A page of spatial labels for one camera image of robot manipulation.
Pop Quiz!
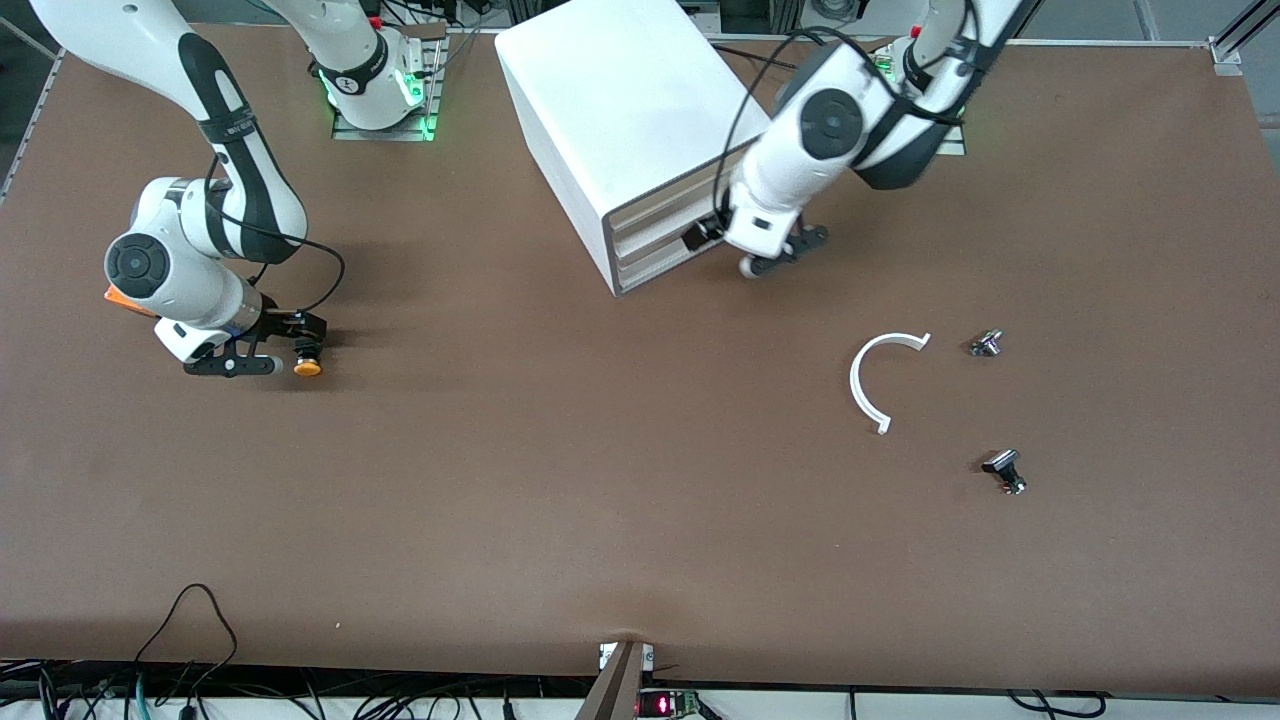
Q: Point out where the white plastic tray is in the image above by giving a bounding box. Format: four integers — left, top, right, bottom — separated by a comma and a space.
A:
605, 150, 766, 237

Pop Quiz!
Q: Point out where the device with red display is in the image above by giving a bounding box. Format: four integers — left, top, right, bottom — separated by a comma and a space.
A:
638, 688, 701, 719

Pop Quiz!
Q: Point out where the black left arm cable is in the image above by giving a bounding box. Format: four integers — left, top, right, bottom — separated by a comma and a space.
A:
713, 28, 966, 226

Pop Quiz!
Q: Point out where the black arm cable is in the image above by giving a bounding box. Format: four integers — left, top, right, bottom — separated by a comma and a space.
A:
713, 28, 966, 226
205, 150, 347, 316

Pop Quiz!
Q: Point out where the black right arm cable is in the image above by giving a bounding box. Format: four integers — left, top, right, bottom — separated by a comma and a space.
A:
205, 150, 347, 316

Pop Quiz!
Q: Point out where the orange button enclosure box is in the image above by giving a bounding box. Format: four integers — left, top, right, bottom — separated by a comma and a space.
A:
104, 285, 161, 319

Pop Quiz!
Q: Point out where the black table cable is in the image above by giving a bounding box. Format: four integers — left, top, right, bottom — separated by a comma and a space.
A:
712, 44, 793, 73

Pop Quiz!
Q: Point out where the white C-shaped plastic ring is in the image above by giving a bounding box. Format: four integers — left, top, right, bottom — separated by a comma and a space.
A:
849, 332, 933, 436

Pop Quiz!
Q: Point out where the black looped cable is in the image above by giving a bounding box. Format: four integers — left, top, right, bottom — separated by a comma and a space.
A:
133, 584, 239, 701

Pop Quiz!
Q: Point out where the aluminium frame profile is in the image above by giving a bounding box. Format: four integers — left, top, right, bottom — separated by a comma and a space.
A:
1208, 0, 1280, 76

